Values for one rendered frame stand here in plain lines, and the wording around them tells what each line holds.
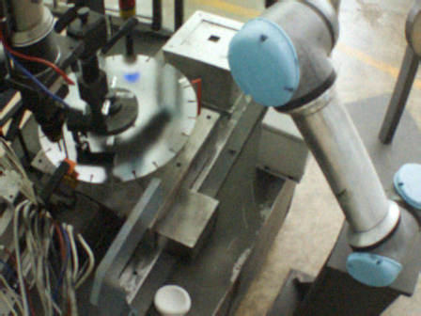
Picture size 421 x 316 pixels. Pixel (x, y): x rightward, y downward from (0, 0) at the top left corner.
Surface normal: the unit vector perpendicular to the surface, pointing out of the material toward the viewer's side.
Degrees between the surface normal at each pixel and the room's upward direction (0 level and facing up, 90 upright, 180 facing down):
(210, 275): 0
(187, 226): 0
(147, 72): 0
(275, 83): 84
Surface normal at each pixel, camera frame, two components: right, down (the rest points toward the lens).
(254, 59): -0.68, 0.52
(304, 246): 0.02, -0.59
